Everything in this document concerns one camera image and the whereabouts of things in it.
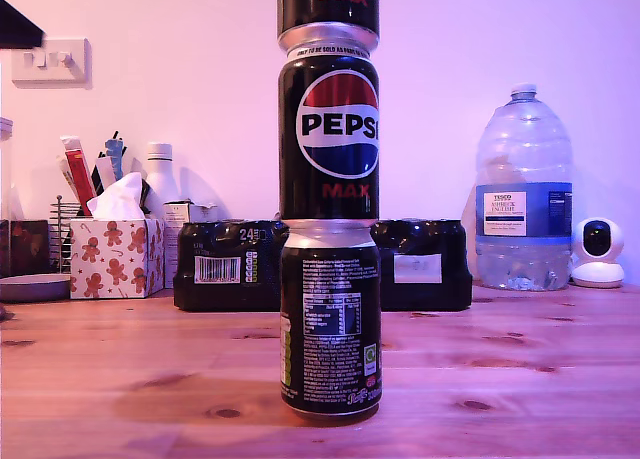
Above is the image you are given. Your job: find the white insulated bottle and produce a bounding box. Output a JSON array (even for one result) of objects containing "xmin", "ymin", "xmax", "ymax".
[{"xmin": 143, "ymin": 142, "xmax": 181, "ymax": 221}]

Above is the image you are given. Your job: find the gingerbread print tissue box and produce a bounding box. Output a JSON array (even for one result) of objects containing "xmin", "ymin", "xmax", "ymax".
[{"xmin": 68, "ymin": 217, "xmax": 166, "ymax": 300}]

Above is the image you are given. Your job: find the metal wire basket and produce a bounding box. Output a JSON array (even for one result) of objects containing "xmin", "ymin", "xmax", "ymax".
[{"xmin": 48, "ymin": 195, "xmax": 96, "ymax": 274}]

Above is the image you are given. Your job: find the black Pepsi Max can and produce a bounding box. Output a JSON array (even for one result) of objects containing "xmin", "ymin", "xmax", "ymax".
[
  {"xmin": 276, "ymin": 0, "xmax": 381, "ymax": 36},
  {"xmin": 278, "ymin": 217, "xmax": 384, "ymax": 421},
  {"xmin": 276, "ymin": 26, "xmax": 381, "ymax": 221}
]

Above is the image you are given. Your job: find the small white round camera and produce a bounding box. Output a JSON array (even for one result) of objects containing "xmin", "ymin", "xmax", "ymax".
[{"xmin": 570, "ymin": 217, "xmax": 626, "ymax": 289}]

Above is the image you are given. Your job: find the large clear water bottle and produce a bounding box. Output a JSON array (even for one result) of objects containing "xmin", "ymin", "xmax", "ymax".
[{"xmin": 473, "ymin": 82, "xmax": 574, "ymax": 292}]

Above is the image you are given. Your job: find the dark red patterned box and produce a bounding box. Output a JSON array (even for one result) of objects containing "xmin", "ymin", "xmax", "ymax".
[{"xmin": 9, "ymin": 219, "xmax": 51, "ymax": 277}]

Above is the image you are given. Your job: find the black Pepsi Max multipack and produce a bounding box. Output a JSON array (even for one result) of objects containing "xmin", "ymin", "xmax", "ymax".
[{"xmin": 173, "ymin": 218, "xmax": 474, "ymax": 313}]

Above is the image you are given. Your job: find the grey plate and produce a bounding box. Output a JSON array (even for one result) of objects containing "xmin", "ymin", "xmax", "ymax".
[{"xmin": 0, "ymin": 273, "xmax": 71, "ymax": 304}]

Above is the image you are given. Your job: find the cream tube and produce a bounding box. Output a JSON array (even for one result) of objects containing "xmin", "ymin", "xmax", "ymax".
[{"xmin": 54, "ymin": 154, "xmax": 80, "ymax": 204}]

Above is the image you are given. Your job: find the small white cardboard box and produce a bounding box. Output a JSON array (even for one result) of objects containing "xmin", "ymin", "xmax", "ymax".
[{"xmin": 162, "ymin": 198, "xmax": 219, "ymax": 290}]

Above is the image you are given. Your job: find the white light switch plate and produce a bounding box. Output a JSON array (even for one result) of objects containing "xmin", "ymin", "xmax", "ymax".
[{"xmin": 11, "ymin": 37, "xmax": 93, "ymax": 89}]

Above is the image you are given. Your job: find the white tissue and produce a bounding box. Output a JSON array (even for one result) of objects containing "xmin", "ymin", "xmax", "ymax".
[{"xmin": 86, "ymin": 172, "xmax": 149, "ymax": 221}]

